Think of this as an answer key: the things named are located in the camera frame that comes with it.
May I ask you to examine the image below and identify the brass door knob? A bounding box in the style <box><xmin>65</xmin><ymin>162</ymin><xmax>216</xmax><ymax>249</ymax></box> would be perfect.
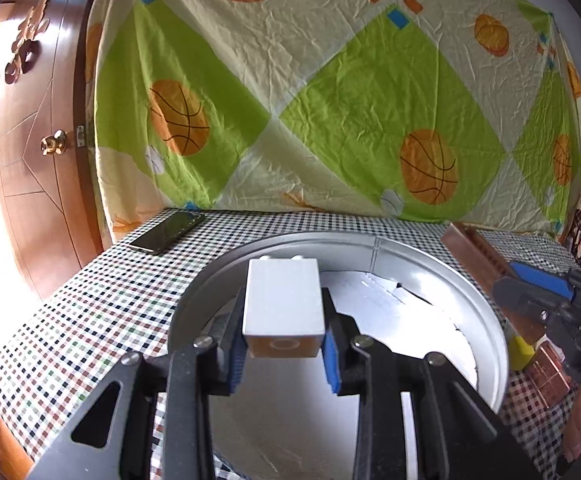
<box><xmin>39</xmin><ymin>130</ymin><xmax>68</xmax><ymax>157</ymax></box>

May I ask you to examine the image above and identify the long brown toy block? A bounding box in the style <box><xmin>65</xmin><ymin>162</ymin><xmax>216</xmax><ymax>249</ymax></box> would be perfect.
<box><xmin>441</xmin><ymin>221</ymin><xmax>546</xmax><ymax>346</ymax></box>

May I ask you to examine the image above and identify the basketball print bed sheet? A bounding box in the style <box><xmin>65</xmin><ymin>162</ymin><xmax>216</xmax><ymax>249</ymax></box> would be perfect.
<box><xmin>86</xmin><ymin>0</ymin><xmax>581</xmax><ymax>238</ymax></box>

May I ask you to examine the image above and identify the round metal tin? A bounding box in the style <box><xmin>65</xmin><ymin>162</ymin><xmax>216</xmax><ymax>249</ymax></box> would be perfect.
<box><xmin>167</xmin><ymin>230</ymin><xmax>510</xmax><ymax>480</ymax></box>

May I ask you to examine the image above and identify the small brown toy block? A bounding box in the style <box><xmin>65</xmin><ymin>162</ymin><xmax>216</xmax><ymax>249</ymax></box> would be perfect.
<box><xmin>523</xmin><ymin>342</ymin><xmax>579</xmax><ymax>406</ymax></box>

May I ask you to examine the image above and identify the white toy block sun print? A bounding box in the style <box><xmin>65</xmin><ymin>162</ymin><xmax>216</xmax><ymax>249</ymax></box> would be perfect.
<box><xmin>242</xmin><ymin>255</ymin><xmax>326</xmax><ymax>359</ymax></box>

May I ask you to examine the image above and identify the yellow toy block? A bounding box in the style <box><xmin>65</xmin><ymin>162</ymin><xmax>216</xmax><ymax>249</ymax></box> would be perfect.
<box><xmin>509</xmin><ymin>335</ymin><xmax>536</xmax><ymax>372</ymax></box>

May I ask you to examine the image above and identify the wooden door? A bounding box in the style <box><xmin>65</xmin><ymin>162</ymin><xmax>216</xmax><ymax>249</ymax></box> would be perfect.
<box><xmin>0</xmin><ymin>0</ymin><xmax>115</xmax><ymax>311</ymax></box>

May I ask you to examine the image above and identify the checkered tablecloth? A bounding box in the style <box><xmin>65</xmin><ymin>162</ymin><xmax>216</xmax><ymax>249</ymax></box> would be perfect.
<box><xmin>0</xmin><ymin>207</ymin><xmax>581</xmax><ymax>480</ymax></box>

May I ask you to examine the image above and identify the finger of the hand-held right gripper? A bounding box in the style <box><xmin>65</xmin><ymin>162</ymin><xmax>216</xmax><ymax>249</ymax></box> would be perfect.
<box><xmin>491</xmin><ymin>275</ymin><xmax>571</xmax><ymax>331</ymax></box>
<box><xmin>508</xmin><ymin>260</ymin><xmax>581</xmax><ymax>305</ymax></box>

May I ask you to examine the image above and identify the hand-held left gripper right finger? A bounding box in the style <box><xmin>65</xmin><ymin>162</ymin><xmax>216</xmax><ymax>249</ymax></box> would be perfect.
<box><xmin>321</xmin><ymin>287</ymin><xmax>557</xmax><ymax>480</ymax></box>

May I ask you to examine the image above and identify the black smartphone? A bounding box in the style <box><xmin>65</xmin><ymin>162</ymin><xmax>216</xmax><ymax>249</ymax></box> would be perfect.
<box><xmin>129</xmin><ymin>211</ymin><xmax>205</xmax><ymax>256</ymax></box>

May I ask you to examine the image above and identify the wooden door ornament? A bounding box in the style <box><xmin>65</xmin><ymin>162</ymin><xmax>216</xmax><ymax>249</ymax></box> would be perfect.
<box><xmin>4</xmin><ymin>0</ymin><xmax>52</xmax><ymax>83</ymax></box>

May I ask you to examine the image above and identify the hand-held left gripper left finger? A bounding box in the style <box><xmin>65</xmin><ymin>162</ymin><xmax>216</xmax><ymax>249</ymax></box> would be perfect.
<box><xmin>28</xmin><ymin>286</ymin><xmax>249</xmax><ymax>480</ymax></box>

